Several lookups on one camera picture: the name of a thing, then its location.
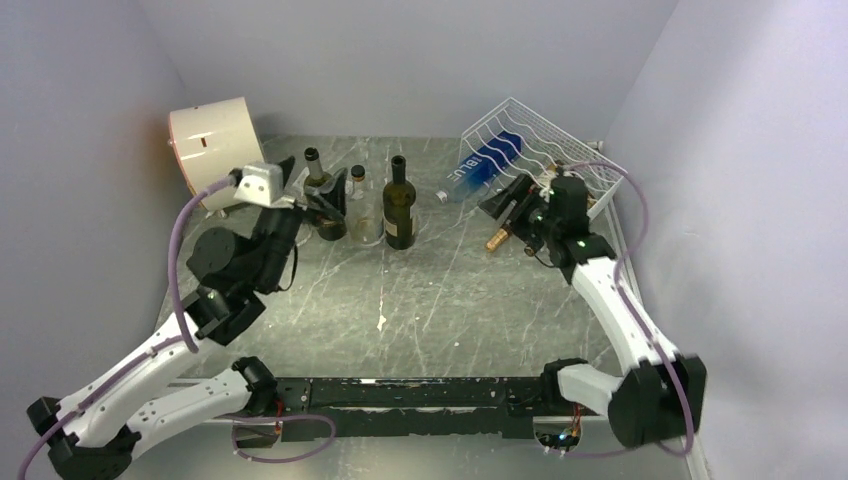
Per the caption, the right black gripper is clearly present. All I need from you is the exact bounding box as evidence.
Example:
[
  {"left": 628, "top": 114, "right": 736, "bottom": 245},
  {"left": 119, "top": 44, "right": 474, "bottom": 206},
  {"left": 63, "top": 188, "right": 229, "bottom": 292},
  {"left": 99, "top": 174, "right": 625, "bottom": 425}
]
[{"left": 478, "top": 173, "right": 558, "bottom": 249}]

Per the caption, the dark primitivo wine bottle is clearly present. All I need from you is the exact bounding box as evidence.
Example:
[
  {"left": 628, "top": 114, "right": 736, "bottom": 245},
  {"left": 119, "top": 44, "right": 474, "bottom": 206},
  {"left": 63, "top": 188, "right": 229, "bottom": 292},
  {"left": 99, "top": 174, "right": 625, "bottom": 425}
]
[{"left": 304, "top": 147, "right": 347, "bottom": 241}]

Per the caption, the clear blue label bottle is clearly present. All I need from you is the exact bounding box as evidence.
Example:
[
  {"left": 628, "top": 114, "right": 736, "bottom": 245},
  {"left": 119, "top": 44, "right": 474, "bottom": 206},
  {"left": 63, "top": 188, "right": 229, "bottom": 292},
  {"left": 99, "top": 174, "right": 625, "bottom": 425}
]
[{"left": 435, "top": 131, "right": 522, "bottom": 203}]

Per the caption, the clear bottle black cap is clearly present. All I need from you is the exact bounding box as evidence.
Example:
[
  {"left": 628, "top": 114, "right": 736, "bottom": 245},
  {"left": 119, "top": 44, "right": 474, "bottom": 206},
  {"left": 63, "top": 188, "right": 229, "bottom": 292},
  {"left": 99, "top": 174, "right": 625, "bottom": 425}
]
[{"left": 346, "top": 164, "right": 384, "bottom": 247}]

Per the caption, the dark green wine bottle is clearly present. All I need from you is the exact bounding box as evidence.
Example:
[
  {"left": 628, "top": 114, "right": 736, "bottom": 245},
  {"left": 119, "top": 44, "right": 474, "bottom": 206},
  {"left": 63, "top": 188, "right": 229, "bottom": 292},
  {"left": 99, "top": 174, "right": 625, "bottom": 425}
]
[{"left": 382, "top": 155, "right": 417, "bottom": 250}]

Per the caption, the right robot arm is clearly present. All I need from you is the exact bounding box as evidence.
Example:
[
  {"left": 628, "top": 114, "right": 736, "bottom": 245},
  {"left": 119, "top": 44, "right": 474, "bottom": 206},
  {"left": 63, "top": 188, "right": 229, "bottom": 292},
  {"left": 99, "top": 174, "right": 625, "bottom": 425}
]
[{"left": 478, "top": 174, "right": 707, "bottom": 454}]

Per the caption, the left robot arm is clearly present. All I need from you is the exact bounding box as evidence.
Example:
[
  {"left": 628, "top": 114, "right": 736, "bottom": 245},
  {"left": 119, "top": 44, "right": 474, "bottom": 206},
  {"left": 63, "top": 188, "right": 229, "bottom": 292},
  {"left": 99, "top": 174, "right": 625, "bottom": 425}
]
[{"left": 27, "top": 157, "right": 339, "bottom": 479}]

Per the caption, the slim amber gold-capped bottle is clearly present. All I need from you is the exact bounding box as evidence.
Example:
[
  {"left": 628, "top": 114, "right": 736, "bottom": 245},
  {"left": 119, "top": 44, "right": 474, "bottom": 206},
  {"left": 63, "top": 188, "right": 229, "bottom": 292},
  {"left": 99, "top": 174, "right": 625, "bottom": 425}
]
[{"left": 484, "top": 222, "right": 516, "bottom": 253}]

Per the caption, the cream cylindrical appliance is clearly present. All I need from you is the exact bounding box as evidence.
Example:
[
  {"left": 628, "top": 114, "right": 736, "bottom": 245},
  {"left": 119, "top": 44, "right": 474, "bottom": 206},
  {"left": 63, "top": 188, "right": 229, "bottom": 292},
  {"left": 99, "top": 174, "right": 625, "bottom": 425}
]
[{"left": 168, "top": 97, "right": 265, "bottom": 194}]

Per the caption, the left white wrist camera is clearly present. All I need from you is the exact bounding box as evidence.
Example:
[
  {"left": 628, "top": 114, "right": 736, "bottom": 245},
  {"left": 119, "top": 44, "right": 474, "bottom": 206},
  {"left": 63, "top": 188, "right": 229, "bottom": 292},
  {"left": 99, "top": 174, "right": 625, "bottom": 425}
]
[{"left": 234, "top": 162, "right": 284, "bottom": 208}]

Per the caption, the white wire wine rack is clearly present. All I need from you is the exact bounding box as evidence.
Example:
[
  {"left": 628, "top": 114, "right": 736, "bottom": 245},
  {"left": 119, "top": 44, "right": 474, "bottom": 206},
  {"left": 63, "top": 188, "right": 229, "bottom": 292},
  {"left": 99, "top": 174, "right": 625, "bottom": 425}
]
[{"left": 456, "top": 97, "right": 622, "bottom": 219}]

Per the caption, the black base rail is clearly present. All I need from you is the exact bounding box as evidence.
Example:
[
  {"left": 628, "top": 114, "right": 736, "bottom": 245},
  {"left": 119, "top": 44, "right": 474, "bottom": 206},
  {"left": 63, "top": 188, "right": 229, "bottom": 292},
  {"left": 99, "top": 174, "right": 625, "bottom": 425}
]
[{"left": 267, "top": 377, "right": 574, "bottom": 442}]

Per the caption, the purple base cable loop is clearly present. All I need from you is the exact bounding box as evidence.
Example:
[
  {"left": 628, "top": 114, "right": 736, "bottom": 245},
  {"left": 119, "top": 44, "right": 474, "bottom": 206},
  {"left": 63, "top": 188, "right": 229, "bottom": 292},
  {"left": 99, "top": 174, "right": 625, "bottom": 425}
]
[{"left": 230, "top": 413, "right": 338, "bottom": 464}]

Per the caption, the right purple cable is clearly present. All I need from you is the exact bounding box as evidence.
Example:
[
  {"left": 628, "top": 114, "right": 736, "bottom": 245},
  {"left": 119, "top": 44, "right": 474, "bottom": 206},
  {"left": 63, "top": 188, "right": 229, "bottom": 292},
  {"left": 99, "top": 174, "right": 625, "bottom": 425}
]
[{"left": 559, "top": 160, "right": 696, "bottom": 460}]

